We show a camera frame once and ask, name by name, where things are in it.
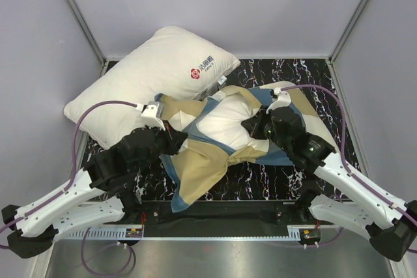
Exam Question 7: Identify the aluminium frame post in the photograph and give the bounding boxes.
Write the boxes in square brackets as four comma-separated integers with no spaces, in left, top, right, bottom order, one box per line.
[328,0,371,63]
[65,0,106,64]

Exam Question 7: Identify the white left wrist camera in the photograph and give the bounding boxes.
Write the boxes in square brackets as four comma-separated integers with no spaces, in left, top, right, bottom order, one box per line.
[141,102,165,130]

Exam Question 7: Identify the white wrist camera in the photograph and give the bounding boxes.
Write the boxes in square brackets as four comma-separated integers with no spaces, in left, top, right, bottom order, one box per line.
[141,102,165,130]
[266,87,292,114]

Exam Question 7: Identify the white slotted cable duct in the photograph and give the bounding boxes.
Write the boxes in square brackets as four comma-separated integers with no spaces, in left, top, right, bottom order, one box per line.
[55,227,143,240]

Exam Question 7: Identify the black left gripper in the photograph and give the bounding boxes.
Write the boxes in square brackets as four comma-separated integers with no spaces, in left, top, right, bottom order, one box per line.
[133,118,186,174]

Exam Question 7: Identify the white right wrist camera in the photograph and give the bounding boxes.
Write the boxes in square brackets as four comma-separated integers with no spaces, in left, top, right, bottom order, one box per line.
[266,87,292,114]

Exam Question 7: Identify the aluminium frame post right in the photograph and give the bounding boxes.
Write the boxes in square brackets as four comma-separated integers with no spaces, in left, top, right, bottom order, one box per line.
[328,0,371,63]

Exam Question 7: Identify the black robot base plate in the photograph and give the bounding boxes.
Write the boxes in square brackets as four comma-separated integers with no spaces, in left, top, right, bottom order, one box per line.
[127,201,317,241]

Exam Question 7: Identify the purple floor cable loop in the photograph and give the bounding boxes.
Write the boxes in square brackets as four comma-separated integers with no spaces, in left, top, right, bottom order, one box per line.
[79,222,137,277]

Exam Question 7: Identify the aluminium frame post left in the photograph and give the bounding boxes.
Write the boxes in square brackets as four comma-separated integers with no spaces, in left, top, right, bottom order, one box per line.
[65,0,106,64]

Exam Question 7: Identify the plain white pillow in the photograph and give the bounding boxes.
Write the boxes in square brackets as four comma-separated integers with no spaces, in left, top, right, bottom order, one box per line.
[63,26,240,148]

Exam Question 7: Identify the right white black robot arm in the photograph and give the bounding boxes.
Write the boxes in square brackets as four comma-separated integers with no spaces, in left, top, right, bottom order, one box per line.
[241,107,416,262]

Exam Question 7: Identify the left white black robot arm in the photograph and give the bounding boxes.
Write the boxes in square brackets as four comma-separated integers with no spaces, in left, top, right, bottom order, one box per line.
[1,126,188,258]

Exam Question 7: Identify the blue beige patchwork pillowcase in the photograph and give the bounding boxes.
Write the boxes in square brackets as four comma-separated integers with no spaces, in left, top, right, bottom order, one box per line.
[155,81,337,213]

